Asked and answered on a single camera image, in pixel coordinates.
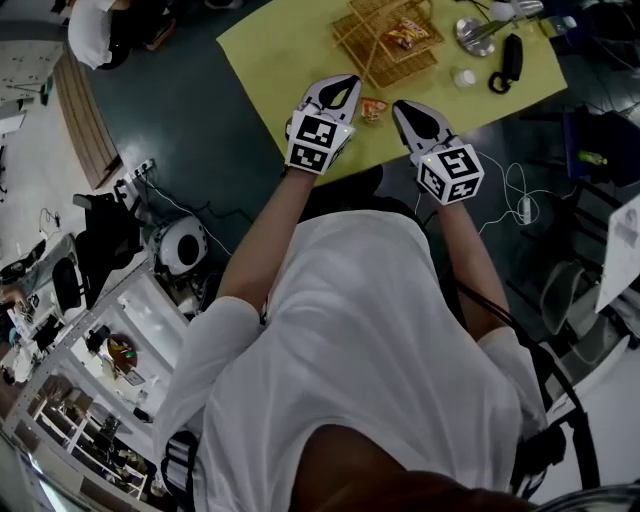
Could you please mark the black camera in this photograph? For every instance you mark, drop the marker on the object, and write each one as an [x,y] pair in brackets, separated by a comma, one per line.
[97,337]

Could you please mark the black telephone handset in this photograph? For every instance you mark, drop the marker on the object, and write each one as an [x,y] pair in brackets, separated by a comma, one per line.
[512,55]

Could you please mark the grey office chair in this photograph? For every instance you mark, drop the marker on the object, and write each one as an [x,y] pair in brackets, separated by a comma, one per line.
[560,295]

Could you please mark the orange snack packet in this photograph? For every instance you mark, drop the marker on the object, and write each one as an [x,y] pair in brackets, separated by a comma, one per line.
[405,32]

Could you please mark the person's right forearm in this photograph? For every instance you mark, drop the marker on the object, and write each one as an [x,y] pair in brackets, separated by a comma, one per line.
[470,265]

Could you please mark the clear plastic bottle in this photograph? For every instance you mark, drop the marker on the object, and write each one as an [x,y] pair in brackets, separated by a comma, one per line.
[560,25]

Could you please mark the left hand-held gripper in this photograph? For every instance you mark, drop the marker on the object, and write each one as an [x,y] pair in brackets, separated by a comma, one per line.
[312,140]

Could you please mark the silver desk lamp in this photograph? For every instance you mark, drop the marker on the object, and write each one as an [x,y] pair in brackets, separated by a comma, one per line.
[472,37]

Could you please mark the white round helmet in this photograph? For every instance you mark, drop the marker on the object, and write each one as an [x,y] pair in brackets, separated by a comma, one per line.
[165,240]

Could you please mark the white table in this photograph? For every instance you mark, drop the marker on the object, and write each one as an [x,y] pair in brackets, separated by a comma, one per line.
[620,250]

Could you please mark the yellow-green tablecloth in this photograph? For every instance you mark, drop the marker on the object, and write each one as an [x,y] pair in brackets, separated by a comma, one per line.
[280,75]

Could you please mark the green bottle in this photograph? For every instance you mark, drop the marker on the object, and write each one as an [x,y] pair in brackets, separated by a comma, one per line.
[592,158]

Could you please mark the person's white shirt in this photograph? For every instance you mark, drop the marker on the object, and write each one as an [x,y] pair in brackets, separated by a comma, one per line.
[360,350]

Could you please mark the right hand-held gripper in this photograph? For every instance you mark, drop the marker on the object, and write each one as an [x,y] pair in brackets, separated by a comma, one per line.
[450,172]

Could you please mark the white floor socket strip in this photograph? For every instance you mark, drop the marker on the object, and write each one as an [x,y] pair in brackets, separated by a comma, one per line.
[143,166]

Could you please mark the brown round bowl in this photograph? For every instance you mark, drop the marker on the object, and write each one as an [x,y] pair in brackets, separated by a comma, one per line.
[120,352]

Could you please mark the person's left forearm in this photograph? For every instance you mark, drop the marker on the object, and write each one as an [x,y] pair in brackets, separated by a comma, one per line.
[260,240]

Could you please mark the white metal shelf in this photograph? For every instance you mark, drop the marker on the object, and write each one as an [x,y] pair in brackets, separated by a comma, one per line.
[145,295]

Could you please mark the small white cup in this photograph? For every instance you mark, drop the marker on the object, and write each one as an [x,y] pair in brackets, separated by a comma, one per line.
[465,78]

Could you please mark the small green tool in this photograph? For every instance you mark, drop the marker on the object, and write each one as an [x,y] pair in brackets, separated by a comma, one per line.
[46,90]

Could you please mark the blue chair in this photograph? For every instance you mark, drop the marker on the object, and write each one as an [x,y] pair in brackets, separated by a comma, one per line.
[620,135]

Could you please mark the white pegboard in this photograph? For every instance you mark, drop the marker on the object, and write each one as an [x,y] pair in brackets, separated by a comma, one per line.
[30,70]

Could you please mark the black office chair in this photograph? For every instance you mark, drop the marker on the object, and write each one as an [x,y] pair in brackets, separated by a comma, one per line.
[105,225]

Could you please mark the red snack packet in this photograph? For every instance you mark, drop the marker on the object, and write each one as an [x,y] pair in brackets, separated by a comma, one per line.
[374,107]

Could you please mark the wooden slatted board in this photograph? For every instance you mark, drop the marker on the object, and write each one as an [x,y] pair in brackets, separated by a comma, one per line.
[85,125]

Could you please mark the black swivel chair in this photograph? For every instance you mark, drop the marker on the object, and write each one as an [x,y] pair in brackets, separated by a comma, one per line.
[550,450]

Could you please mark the two-tier wicker basket rack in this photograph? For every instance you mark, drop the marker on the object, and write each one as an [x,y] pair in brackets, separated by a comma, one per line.
[350,25]

